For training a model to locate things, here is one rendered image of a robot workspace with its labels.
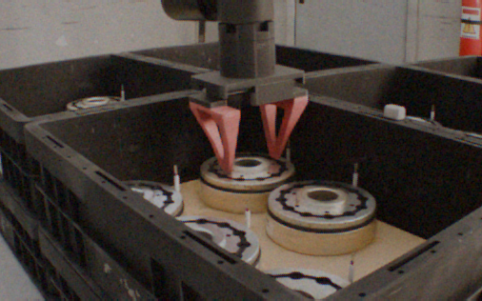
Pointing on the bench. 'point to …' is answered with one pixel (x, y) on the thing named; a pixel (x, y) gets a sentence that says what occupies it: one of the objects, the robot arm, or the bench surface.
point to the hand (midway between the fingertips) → (251, 156)
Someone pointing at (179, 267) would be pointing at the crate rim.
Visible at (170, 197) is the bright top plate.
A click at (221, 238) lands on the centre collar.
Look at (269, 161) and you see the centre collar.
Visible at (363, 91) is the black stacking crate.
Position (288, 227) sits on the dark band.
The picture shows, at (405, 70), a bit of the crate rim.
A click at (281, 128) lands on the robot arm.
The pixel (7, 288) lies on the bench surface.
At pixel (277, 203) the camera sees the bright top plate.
